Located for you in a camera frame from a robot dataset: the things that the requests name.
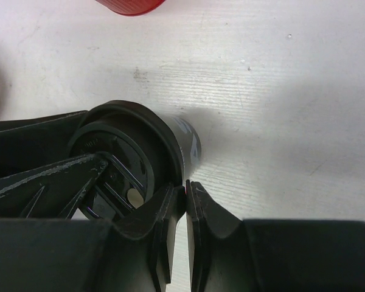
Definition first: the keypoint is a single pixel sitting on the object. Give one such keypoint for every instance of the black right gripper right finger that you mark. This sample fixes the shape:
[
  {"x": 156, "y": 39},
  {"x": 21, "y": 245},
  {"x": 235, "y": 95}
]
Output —
[{"x": 230, "y": 254}]

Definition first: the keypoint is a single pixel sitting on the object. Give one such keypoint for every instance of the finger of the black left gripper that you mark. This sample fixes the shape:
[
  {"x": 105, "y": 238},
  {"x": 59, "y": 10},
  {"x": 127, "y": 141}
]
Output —
[
  {"x": 51, "y": 191},
  {"x": 32, "y": 143}
]

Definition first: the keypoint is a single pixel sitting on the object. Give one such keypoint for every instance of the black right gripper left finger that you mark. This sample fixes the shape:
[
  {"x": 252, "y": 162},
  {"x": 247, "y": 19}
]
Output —
[{"x": 134, "y": 254}]

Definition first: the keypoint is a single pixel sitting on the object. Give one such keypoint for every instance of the black cup lid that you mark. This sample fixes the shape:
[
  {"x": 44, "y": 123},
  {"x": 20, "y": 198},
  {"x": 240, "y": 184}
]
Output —
[{"x": 141, "y": 151}]

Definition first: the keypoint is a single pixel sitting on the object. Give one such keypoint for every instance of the black paper coffee cup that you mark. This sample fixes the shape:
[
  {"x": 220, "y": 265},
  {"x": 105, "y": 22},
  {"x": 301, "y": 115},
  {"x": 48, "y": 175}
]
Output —
[{"x": 188, "y": 141}]

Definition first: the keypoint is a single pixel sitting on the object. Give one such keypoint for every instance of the red cylindrical straw holder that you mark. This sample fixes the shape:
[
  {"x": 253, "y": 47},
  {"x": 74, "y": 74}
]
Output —
[{"x": 131, "y": 7}]

